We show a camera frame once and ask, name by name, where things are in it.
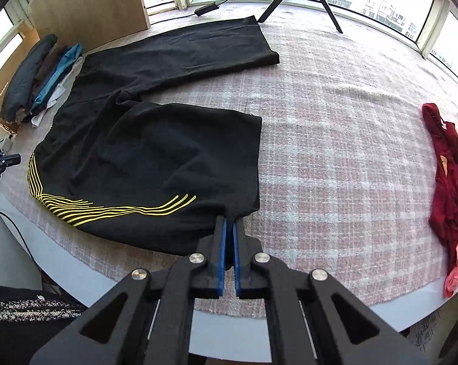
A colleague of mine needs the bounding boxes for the brown folded garment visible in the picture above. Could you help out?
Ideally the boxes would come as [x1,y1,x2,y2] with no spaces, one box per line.
[26,45,68,111]

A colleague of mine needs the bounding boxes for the light blue folded garment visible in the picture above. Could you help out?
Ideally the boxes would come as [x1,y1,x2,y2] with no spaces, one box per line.
[27,44,82,117]

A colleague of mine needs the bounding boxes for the black sport shorts yellow stripes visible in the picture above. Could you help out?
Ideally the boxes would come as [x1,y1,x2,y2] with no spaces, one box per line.
[27,16,279,256]

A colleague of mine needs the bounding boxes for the pink plaid tablecloth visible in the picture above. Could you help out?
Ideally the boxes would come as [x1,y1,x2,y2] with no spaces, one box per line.
[0,18,458,319]

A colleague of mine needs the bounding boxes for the black cable at table edge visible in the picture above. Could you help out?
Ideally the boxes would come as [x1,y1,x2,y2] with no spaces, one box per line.
[0,200,43,275]

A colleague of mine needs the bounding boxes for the wooden board panel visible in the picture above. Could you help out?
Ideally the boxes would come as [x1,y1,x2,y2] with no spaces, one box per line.
[28,0,150,51]

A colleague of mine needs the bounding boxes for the white folded shirt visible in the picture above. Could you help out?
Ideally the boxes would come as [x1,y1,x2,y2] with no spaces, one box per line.
[31,56,84,128]

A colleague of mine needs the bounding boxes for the dark red garment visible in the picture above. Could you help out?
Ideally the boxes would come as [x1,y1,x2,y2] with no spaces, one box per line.
[421,103,458,272]

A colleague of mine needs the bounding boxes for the black power adapter with cable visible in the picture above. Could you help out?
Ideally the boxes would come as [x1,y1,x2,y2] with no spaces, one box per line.
[154,0,230,25]

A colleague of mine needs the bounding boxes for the black white knit sleeve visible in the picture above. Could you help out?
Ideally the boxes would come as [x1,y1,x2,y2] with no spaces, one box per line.
[0,286,86,364]

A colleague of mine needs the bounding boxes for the dark grey folded garment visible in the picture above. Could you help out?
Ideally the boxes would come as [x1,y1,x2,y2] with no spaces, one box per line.
[0,34,58,123]

